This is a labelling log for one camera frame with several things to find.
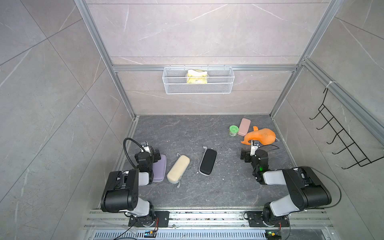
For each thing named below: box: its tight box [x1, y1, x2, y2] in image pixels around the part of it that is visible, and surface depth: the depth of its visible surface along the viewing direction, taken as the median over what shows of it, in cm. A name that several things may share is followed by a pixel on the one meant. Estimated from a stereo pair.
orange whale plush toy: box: [241, 126, 277, 146], surface depth 102 cm
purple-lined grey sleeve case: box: [153, 154, 167, 183], surface depth 89 cm
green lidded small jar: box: [229, 125, 239, 137], surface depth 107 cm
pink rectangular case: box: [237, 118, 251, 137], surface depth 110 cm
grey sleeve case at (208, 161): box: [198, 146, 218, 176], surface depth 92 cm
